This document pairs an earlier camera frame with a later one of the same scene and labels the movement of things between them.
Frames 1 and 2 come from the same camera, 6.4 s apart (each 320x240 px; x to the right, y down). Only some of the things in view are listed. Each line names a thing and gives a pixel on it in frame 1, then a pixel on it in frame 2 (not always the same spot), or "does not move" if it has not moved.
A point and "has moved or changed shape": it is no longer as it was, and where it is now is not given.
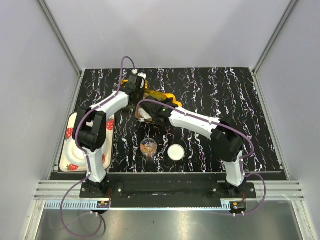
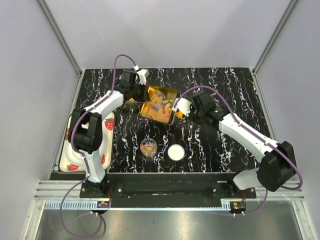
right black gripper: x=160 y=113 → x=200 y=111
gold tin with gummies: x=143 y=116 has moved or changed shape
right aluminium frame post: x=263 y=56 does not move
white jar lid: x=176 y=152 does not move
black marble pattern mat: x=228 y=95 does not move
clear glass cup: x=148 y=147 does not move
